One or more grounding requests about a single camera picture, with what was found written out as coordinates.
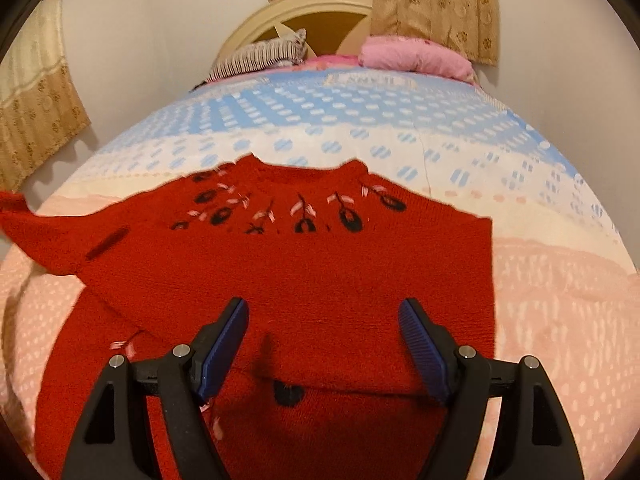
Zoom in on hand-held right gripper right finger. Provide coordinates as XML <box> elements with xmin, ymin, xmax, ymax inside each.
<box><xmin>397</xmin><ymin>297</ymin><xmax>586</xmax><ymax>480</ymax></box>

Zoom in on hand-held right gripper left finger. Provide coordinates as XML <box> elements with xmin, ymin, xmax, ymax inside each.
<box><xmin>60</xmin><ymin>297</ymin><xmax>250</xmax><ymax>480</ymax></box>

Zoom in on red knitted sweater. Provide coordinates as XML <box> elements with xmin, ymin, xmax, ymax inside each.
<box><xmin>0</xmin><ymin>155</ymin><xmax>496</xmax><ymax>480</ymax></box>

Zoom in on patterned pastel bedspread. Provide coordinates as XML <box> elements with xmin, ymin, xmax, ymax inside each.
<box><xmin>0</xmin><ymin>67</ymin><xmax>640</xmax><ymax>480</ymax></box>

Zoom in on striped pillow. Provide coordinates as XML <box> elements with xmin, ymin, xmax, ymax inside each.
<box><xmin>207</xmin><ymin>29</ymin><xmax>307</xmax><ymax>83</ymax></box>

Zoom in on pink pillow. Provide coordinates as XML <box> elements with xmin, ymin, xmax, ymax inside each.
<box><xmin>359</xmin><ymin>35</ymin><xmax>473</xmax><ymax>82</ymax></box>

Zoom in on pink bed sheet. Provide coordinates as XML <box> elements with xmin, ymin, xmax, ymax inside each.
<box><xmin>295</xmin><ymin>54</ymin><xmax>363</xmax><ymax>69</ymax></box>

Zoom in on beige floral curtain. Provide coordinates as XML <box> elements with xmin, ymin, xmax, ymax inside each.
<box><xmin>0</xmin><ymin>0</ymin><xmax>92</xmax><ymax>193</ymax></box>
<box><xmin>267</xmin><ymin>0</ymin><xmax>501</xmax><ymax>66</ymax></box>

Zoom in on cream wooden headboard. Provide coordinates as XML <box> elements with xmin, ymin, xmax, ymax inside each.
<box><xmin>214</xmin><ymin>0</ymin><xmax>376</xmax><ymax>68</ymax></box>

